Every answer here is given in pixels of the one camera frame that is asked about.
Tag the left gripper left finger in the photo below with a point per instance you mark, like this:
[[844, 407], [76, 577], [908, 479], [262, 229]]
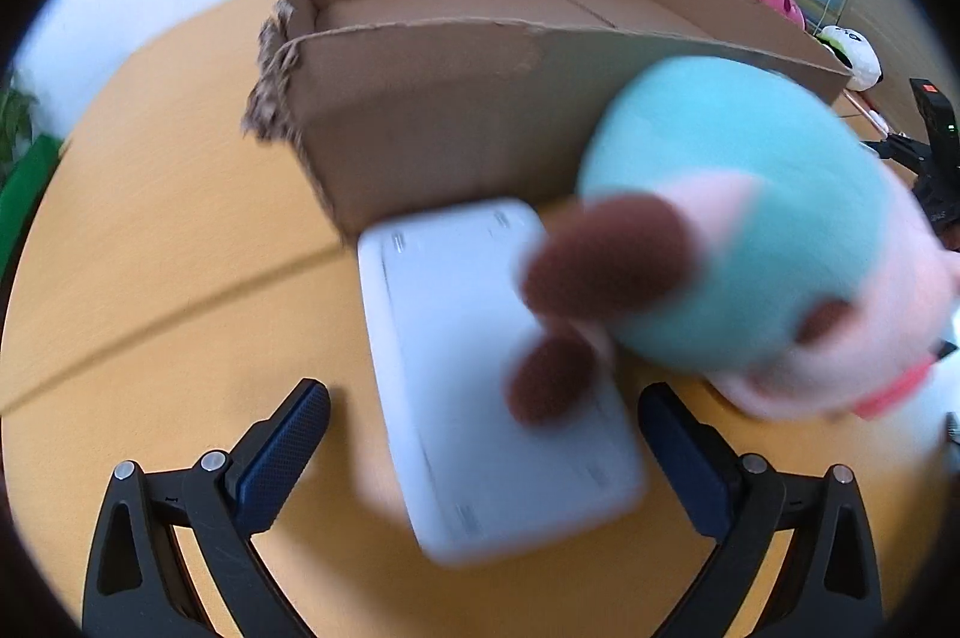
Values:
[[137, 582]]

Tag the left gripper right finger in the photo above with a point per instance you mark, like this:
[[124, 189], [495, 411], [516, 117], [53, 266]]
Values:
[[828, 583]]

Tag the pastel caterpillar plush toy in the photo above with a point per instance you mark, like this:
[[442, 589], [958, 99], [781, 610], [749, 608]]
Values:
[[729, 225]]

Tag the white clear phone case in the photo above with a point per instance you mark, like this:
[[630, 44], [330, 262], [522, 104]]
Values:
[[446, 328]]

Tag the white panda plush toy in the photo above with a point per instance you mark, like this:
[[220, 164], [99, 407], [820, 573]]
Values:
[[855, 52]]

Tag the green board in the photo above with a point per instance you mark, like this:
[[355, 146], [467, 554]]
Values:
[[23, 190]]

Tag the green potted plant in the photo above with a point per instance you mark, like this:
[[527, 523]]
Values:
[[17, 105]]

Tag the large cardboard box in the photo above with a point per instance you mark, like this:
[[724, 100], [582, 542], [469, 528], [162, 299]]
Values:
[[395, 106]]

